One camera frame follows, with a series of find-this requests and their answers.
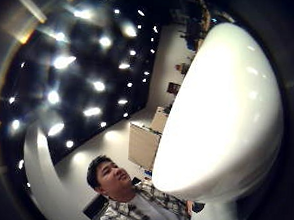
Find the group of ceiling lights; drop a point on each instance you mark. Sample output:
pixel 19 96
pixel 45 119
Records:
pixel 98 86

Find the white bowl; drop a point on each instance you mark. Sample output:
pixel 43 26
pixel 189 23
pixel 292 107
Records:
pixel 219 121

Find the black monitor screen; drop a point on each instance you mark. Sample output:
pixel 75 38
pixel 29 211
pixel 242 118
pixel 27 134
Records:
pixel 96 207

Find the small orange wall picture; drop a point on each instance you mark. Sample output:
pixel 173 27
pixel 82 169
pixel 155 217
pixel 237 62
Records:
pixel 182 68

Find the dark framed wall picture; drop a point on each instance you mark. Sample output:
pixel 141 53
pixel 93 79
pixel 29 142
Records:
pixel 173 88

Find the the person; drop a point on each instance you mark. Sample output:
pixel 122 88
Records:
pixel 137 206

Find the dark hanging plant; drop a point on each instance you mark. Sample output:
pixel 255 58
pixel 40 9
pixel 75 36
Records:
pixel 194 22

